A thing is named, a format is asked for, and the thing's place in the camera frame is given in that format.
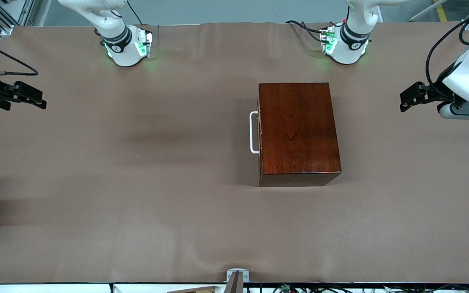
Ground wooden drawer with white handle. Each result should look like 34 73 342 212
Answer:
250 111 262 154

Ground dark wooden drawer cabinet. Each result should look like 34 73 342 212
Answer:
258 82 342 188

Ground brown table cloth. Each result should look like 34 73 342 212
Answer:
0 21 469 284

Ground white edge panel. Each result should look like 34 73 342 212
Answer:
113 284 227 293
0 284 111 293

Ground brown wooden piece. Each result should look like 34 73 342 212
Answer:
167 286 219 293

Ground aluminium profile frame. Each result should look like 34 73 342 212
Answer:
0 0 35 36

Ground black left arm base cable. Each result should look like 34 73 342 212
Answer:
285 20 325 42

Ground black arm base cable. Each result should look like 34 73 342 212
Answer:
285 20 325 42
127 0 142 25

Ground black right arm base cable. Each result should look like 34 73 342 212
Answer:
127 0 142 25

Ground grey metal bracket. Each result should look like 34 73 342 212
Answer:
226 269 250 283

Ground grey brown post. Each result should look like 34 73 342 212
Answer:
223 271 244 293

